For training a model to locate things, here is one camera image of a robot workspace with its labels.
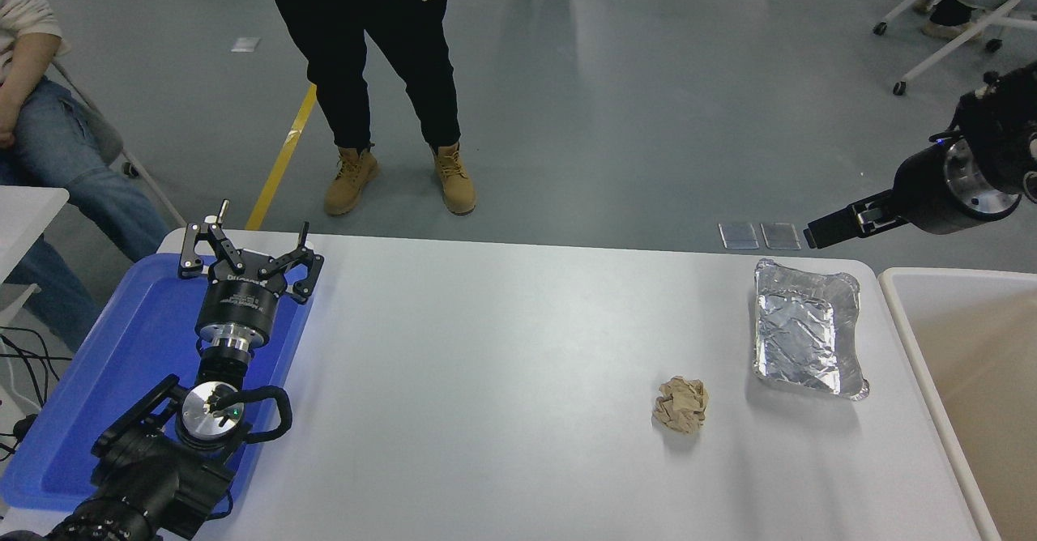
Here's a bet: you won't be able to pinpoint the crumpled tan paper ball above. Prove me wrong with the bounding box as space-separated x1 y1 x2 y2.
651 377 710 435

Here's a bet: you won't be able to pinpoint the grey chair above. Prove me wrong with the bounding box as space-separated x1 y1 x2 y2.
49 55 189 230

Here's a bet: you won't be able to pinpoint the clear floor plate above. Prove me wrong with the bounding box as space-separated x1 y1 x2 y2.
761 223 802 252
719 223 761 251

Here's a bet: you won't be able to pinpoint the seated person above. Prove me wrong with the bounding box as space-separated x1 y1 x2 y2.
0 0 171 351

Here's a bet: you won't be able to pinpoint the black floor cables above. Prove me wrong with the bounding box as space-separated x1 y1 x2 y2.
0 326 74 408

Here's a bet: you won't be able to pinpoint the small white side table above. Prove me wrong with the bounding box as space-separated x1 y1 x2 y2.
0 187 70 327

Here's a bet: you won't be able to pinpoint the silver foil tray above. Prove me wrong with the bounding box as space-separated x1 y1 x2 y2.
752 259 870 402

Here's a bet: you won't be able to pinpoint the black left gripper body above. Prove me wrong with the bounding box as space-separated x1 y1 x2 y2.
196 268 286 342

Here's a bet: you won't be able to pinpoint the large pale bin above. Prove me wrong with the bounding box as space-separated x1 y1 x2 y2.
877 267 1037 541

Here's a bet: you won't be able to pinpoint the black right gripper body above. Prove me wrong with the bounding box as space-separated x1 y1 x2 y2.
893 143 983 236

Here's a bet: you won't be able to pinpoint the person's hand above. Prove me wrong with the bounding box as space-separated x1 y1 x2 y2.
0 87 19 150

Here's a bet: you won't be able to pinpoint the blue plastic tray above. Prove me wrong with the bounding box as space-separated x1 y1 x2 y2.
0 252 315 518

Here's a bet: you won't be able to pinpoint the standing person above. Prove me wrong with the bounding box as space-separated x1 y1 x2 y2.
256 0 477 218

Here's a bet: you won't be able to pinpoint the white rolling chair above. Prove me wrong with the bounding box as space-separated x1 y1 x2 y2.
873 0 1037 96

